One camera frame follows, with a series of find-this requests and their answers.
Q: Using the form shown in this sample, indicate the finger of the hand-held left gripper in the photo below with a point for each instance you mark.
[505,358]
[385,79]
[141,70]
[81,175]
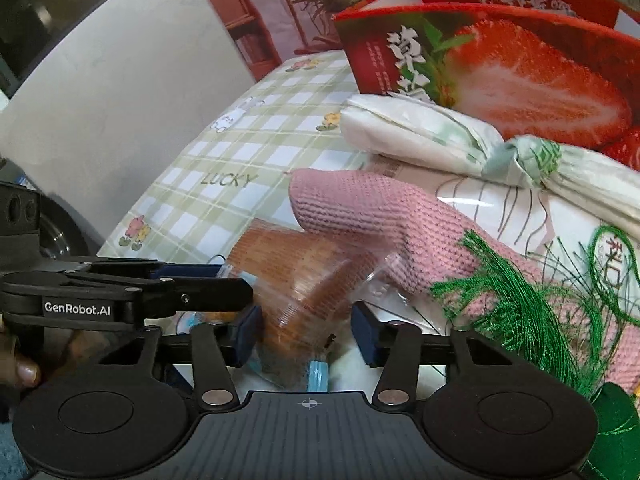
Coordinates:
[190,272]
[200,295]

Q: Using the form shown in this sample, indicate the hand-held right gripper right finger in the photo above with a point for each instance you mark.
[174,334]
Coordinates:
[366,337]

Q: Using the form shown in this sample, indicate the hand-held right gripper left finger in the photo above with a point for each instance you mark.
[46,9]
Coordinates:
[249,335]

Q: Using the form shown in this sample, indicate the clear bag of brown bread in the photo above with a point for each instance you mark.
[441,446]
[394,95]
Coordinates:
[300,280]

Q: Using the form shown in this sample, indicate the pink knitted cloth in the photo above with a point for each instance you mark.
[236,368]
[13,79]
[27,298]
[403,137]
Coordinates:
[380,210]

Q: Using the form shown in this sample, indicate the white bag green pattern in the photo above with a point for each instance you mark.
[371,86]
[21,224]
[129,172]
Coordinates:
[400,125]

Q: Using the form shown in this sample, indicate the red strawberry print cardboard box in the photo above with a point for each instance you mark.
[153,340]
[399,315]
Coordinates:
[525,85]

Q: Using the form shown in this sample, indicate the person's left hand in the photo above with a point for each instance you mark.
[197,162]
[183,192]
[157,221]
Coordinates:
[22,367]

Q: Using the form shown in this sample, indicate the light blue packet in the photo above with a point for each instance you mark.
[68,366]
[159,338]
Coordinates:
[319,375]

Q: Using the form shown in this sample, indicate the green tassel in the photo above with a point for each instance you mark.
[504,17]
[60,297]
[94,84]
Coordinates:
[500,310]

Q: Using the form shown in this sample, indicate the white printed plastic packet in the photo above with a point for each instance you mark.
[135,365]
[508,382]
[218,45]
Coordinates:
[500,210]

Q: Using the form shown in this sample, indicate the printed room scene backdrop cloth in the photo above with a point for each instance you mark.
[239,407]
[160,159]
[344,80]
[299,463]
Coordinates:
[280,10]

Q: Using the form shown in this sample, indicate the dark window with grey frame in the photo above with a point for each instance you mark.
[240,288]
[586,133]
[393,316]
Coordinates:
[50,10]

